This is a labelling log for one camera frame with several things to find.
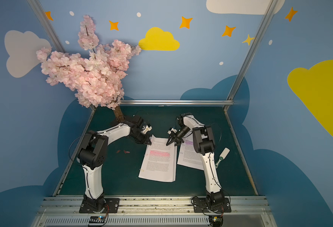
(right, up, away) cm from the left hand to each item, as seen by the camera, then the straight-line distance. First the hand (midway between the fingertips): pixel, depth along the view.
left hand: (151, 141), depth 96 cm
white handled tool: (+47, -9, -6) cm, 48 cm away
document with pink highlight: (+6, -13, -5) cm, 15 cm away
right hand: (+14, -2, -1) cm, 14 cm away
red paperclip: (-23, -7, 0) cm, 24 cm away
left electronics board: (-25, -37, -24) cm, 51 cm away
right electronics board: (+37, -39, -23) cm, 58 cm away
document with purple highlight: (+25, -9, -3) cm, 27 cm away
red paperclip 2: (-17, -7, -1) cm, 19 cm away
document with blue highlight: (+16, -15, -8) cm, 23 cm away
